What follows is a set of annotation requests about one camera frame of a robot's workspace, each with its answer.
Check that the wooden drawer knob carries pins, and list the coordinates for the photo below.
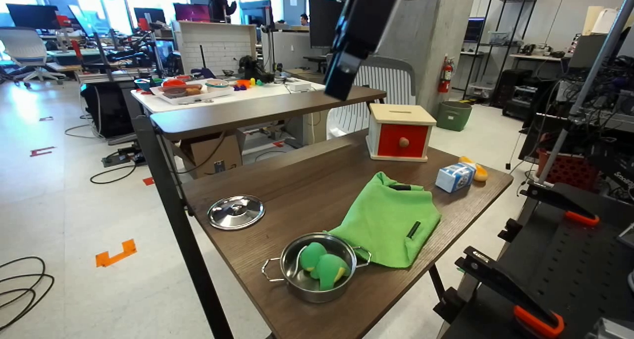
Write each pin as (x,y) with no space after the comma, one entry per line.
(404,142)

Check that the cardboard box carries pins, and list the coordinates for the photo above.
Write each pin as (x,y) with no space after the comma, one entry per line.
(210,155)

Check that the black computer tower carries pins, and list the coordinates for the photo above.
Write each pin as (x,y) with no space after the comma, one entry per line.
(106,108)

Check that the small steel pot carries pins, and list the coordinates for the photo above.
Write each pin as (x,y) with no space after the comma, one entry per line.
(307,279)

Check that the white table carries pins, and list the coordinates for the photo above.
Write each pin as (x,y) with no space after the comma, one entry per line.
(233,97)

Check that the white box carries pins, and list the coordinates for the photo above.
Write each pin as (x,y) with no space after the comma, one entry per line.
(298,85)

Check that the yellow orange toy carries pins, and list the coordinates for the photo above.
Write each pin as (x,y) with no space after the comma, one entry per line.
(479,172)

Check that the power strip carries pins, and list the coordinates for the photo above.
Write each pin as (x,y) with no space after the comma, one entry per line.
(123,156)

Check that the white slatted chair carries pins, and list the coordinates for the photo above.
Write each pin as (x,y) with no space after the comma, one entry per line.
(381,81)

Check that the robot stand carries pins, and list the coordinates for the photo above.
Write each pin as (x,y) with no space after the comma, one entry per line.
(554,274)

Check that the green plush toy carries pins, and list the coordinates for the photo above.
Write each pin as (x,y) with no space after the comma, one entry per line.
(324,267)

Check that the green cloth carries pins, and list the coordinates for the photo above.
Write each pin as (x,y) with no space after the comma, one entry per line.
(384,225)

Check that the grey pole stand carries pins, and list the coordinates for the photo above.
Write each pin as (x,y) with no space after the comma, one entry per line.
(584,91)

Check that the red drawer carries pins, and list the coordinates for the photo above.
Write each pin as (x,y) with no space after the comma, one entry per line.
(402,140)

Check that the black marker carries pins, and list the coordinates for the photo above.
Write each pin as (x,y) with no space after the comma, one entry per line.
(414,229)

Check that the steel pot lid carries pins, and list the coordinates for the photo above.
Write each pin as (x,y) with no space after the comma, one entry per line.
(236,212)

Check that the green bin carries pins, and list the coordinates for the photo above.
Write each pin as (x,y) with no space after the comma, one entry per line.
(453,116)

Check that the white tray of toy food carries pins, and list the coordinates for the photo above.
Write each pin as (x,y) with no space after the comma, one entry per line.
(185,92)

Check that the person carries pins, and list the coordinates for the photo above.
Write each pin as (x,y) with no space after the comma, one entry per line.
(304,19)
(219,4)

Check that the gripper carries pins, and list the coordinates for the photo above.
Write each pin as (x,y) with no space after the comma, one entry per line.
(366,17)

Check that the white office chair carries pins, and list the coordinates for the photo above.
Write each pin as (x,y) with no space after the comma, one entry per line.
(27,51)

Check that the white brick pattern partition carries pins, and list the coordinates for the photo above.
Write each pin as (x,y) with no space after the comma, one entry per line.
(218,44)

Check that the teal cup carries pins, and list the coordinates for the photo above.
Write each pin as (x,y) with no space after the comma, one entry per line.
(143,84)

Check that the red crate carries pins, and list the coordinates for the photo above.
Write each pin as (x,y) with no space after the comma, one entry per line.
(569,170)

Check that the red fire extinguisher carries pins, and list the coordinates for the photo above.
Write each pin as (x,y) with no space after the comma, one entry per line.
(446,76)

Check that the wooden box with red drawer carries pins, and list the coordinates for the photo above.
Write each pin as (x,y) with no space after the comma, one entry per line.
(398,131)

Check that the blue and white carton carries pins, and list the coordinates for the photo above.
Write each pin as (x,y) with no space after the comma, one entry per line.
(454,177)

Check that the row of monitors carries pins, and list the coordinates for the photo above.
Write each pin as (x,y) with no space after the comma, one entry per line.
(34,16)

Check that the black monitor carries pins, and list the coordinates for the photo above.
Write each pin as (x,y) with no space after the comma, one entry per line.
(322,22)

